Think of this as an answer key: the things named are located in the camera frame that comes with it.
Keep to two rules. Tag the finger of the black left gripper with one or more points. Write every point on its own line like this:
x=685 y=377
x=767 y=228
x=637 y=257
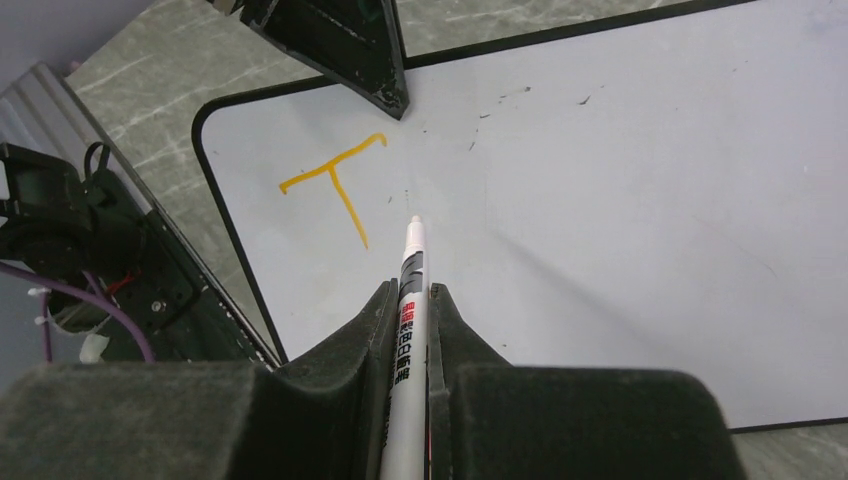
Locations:
x=357 y=43

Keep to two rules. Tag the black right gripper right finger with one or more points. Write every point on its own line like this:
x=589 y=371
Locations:
x=490 y=419

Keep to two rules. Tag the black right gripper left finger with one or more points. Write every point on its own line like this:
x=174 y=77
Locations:
x=320 y=416

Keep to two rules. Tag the white whiteboard marker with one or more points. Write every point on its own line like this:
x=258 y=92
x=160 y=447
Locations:
x=405 y=443

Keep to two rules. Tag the white whiteboard black frame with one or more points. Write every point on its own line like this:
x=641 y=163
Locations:
x=670 y=194

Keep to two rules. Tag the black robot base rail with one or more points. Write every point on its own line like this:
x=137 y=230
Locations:
x=110 y=264

